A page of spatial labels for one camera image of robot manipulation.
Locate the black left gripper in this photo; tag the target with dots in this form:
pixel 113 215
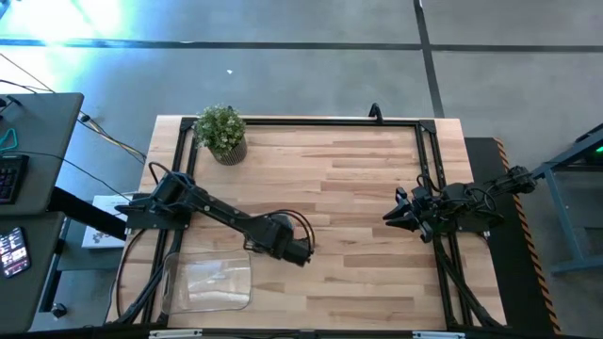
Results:
pixel 282 237

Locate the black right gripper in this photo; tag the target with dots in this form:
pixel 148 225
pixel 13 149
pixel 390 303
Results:
pixel 424 207

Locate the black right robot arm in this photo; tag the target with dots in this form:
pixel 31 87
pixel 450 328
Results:
pixel 513 180

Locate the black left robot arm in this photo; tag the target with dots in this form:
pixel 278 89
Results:
pixel 212 209

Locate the clear plastic basket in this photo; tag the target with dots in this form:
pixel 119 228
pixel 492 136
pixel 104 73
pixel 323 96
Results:
pixel 207 282

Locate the black mat with hazard stripe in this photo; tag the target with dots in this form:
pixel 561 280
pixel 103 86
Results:
pixel 509 263

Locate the potted plant in ribbed pot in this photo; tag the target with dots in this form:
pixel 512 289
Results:
pixel 219 129

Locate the blue-grey metal stand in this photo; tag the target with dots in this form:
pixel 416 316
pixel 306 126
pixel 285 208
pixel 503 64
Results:
pixel 556 198

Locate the white box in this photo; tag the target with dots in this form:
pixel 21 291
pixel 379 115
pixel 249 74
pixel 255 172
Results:
pixel 101 237

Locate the black support beam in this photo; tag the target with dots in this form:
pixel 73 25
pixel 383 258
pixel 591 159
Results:
pixel 85 212

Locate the black device with green light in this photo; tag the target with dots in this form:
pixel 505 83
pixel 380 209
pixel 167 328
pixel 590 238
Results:
pixel 593 150

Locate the black round knob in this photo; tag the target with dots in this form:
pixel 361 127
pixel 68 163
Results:
pixel 59 311

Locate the grey side desk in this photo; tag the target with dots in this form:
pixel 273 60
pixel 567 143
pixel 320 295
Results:
pixel 42 141

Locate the dark grey side table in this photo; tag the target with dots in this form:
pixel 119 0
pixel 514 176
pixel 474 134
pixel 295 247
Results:
pixel 28 296

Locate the black smartphone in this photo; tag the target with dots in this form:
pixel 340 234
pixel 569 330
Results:
pixel 14 252

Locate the black keyboard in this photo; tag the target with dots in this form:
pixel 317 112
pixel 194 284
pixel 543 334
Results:
pixel 11 179

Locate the teal carabiner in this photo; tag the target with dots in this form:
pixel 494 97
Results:
pixel 9 141

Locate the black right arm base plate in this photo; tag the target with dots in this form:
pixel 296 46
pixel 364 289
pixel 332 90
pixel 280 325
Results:
pixel 476 228

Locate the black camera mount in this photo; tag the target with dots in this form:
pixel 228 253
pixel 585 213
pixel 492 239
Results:
pixel 376 113

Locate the black aluminium table frame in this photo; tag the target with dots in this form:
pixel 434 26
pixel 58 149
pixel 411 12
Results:
pixel 330 122

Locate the white table bracket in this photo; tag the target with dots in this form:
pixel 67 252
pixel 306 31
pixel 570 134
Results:
pixel 175 334
pixel 438 334

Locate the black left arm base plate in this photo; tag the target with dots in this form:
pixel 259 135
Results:
pixel 141 221

